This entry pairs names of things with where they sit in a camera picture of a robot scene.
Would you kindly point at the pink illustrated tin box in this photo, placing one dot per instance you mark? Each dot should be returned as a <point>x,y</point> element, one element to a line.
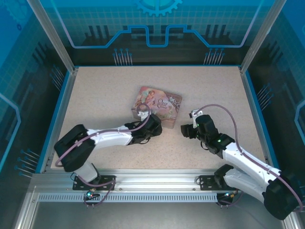
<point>164,102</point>

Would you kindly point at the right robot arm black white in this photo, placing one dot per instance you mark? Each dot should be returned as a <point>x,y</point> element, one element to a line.
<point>245,162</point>

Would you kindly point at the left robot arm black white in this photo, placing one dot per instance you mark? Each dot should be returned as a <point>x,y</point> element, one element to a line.
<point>109,138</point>

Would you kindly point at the grey metal lower shelf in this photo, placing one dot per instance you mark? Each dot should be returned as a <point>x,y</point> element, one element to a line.
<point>155,215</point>

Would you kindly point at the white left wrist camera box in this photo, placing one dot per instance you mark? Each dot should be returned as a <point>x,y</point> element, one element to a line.
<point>143,115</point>

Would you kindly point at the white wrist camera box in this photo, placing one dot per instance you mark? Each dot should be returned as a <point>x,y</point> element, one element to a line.
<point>196,114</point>
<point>143,115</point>

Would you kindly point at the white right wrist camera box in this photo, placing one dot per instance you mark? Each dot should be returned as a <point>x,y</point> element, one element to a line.
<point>196,114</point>

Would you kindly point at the aluminium profile cross rail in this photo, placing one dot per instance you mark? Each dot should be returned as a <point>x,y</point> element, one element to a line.
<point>155,179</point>

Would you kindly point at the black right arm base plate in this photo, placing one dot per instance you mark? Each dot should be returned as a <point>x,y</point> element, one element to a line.
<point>207,182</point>

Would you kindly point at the aluminium table side rail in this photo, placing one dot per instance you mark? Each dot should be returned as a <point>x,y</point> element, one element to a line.
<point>261,119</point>
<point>59,107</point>

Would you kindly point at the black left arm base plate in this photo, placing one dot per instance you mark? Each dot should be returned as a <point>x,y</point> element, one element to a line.
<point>107,182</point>

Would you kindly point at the aluminium frame post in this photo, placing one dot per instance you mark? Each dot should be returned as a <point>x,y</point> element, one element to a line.
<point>261,35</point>
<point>53,35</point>

